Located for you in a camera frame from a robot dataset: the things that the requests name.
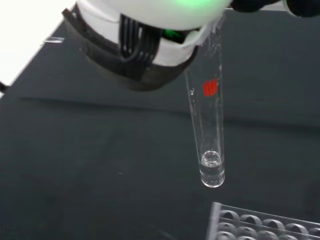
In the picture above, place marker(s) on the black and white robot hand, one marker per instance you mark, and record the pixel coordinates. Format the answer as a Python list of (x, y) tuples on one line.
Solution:
[(150, 37)]

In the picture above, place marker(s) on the clear plastic test tube rack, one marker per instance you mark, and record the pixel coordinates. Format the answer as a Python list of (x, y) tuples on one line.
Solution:
[(265, 225)]

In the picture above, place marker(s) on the clear tape strip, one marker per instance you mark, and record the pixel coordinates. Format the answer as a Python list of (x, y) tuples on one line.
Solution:
[(53, 39)]

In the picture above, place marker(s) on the black bench cloth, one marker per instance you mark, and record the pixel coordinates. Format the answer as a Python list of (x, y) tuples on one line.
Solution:
[(125, 155)]

